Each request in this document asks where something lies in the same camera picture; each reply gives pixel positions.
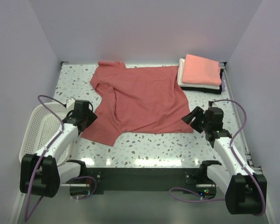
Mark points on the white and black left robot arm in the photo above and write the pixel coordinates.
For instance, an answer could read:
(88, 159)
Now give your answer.
(40, 175)

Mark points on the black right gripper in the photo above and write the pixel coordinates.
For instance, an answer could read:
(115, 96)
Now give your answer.
(198, 120)

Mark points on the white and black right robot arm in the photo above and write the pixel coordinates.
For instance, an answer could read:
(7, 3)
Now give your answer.
(244, 190)

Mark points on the red t-shirt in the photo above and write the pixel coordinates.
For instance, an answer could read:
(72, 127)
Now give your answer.
(136, 100)

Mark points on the folded white t-shirt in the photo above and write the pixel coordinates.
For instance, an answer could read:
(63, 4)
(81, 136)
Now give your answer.
(181, 84)

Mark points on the folded lavender t-shirt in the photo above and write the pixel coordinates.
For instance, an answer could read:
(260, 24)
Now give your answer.
(223, 85)

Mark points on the white perforated plastic basket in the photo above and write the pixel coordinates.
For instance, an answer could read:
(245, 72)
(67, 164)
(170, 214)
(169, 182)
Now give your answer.
(42, 126)

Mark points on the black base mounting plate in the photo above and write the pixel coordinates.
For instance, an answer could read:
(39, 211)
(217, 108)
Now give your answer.
(151, 179)

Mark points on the folded black t-shirt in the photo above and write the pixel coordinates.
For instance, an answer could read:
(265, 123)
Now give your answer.
(204, 89)

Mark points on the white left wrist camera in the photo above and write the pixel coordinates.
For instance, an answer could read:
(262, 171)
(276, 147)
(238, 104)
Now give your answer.
(70, 103)

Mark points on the folded salmon pink t-shirt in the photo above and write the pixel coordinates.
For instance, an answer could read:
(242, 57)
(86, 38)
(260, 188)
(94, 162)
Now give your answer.
(200, 70)

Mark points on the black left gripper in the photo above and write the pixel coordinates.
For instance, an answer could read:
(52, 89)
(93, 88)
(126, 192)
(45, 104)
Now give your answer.
(87, 120)

